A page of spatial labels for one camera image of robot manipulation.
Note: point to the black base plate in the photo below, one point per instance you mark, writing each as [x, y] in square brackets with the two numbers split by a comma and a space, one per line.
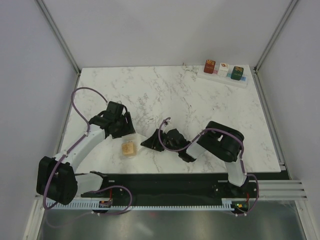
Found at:
[173, 189]

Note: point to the white cable duct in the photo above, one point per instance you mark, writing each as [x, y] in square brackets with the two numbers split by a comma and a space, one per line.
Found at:
[95, 204]

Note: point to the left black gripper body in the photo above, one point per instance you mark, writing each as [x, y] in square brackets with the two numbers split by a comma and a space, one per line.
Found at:
[119, 122]

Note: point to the white power strip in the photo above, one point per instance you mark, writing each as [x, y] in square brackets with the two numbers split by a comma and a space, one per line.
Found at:
[242, 83]

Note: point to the beige cube plug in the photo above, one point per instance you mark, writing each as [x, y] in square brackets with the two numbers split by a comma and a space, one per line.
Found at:
[129, 149]

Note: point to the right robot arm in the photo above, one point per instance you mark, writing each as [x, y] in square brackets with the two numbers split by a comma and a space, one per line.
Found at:
[223, 142]

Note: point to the aluminium frame rail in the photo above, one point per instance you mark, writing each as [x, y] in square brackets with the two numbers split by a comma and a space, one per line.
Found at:
[265, 188]

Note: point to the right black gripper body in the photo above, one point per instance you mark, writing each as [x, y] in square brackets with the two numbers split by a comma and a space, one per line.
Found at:
[166, 143]

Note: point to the white cube socket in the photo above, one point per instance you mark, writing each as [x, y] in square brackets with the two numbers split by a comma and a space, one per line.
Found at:
[136, 138]

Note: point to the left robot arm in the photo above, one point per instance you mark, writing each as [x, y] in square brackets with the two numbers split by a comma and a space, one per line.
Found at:
[57, 179]

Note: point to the green cube plug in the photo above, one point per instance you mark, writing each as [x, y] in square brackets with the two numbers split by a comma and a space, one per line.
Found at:
[237, 73]

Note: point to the white cube plug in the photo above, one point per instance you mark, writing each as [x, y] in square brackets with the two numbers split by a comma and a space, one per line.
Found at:
[223, 69]

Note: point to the red cube plug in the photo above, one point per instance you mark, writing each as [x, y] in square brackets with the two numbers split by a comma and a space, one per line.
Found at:
[209, 66]

